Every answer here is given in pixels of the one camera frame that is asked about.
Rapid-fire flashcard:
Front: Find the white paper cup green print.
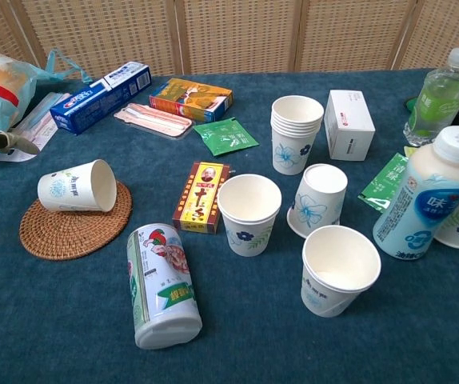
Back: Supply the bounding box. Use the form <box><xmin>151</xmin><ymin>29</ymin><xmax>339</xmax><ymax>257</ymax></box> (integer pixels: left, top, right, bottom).
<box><xmin>37</xmin><ymin>158</ymin><xmax>118</xmax><ymax>213</ymax></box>
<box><xmin>300</xmin><ymin>225</ymin><xmax>382</xmax><ymax>319</ymax></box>

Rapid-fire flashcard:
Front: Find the upturned paper cup blue flower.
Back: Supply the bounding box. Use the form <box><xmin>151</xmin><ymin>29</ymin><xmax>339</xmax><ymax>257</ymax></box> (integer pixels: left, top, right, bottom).
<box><xmin>286</xmin><ymin>163</ymin><xmax>349</xmax><ymax>239</ymax></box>

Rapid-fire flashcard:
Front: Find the blue white toothpaste box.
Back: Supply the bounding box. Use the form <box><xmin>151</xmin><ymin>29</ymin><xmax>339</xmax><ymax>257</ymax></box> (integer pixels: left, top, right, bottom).
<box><xmin>49</xmin><ymin>61</ymin><xmax>153</xmax><ymax>136</ymax></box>

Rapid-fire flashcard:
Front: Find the round woven rattan coaster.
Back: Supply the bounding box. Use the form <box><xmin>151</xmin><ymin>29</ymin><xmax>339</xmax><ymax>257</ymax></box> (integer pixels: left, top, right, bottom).
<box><xmin>18</xmin><ymin>180</ymin><xmax>134</xmax><ymax>262</ymax></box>

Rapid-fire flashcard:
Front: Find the pink cutlery case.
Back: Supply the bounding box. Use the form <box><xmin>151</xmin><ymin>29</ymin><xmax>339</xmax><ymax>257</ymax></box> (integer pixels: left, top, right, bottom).
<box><xmin>113</xmin><ymin>102</ymin><xmax>194</xmax><ymax>139</ymax></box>

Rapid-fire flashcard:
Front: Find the teal table cloth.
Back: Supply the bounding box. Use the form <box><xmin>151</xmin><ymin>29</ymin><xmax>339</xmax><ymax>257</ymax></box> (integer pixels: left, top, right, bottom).
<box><xmin>0</xmin><ymin>67</ymin><xmax>459</xmax><ymax>384</ymax></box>

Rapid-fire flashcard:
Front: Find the yellow orange carton box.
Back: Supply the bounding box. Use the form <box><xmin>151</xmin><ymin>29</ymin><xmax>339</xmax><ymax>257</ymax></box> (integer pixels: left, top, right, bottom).
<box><xmin>149</xmin><ymin>78</ymin><xmax>234</xmax><ymax>124</ymax></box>

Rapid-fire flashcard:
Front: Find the red yellow spice box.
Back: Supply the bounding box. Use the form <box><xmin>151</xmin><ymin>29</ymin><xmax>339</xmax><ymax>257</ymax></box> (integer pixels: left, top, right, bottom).
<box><xmin>172</xmin><ymin>161</ymin><xmax>232</xmax><ymax>235</ymax></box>

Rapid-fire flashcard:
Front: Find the white green drink can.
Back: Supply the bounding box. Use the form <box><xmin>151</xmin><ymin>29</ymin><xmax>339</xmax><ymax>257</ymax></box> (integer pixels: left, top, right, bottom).
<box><xmin>126</xmin><ymin>222</ymin><xmax>203</xmax><ymax>351</ymax></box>

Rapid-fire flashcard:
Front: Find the green tea sachet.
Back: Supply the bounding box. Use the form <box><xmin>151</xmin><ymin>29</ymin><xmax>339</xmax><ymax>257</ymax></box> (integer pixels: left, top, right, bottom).
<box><xmin>357</xmin><ymin>151</ymin><xmax>411</xmax><ymax>214</ymax></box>
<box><xmin>193</xmin><ymin>117</ymin><xmax>260</xmax><ymax>158</ymax></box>

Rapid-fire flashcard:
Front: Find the bamboo folding screen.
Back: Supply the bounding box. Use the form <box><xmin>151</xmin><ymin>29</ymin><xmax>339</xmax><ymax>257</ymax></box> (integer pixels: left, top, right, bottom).
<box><xmin>0</xmin><ymin>0</ymin><xmax>459</xmax><ymax>77</ymax></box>

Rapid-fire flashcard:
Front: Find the stacked paper cups blue flower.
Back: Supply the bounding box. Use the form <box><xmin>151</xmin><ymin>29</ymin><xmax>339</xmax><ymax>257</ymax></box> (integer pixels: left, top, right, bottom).
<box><xmin>270</xmin><ymin>94</ymin><xmax>325</xmax><ymax>177</ymax></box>

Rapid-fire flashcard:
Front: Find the small white carton box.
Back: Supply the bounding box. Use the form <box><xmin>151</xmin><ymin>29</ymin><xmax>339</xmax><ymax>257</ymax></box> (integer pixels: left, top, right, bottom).
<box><xmin>324</xmin><ymin>89</ymin><xmax>377</xmax><ymax>162</ymax></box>

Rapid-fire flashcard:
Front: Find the milk drink bottle blue label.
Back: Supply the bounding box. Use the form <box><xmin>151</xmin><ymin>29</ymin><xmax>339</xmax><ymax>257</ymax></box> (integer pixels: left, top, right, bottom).
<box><xmin>372</xmin><ymin>125</ymin><xmax>459</xmax><ymax>262</ymax></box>

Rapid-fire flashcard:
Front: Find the green label water bottle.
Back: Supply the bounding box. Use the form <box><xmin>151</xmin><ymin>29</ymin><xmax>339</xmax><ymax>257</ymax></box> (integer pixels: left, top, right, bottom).
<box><xmin>403</xmin><ymin>47</ymin><xmax>459</xmax><ymax>148</ymax></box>

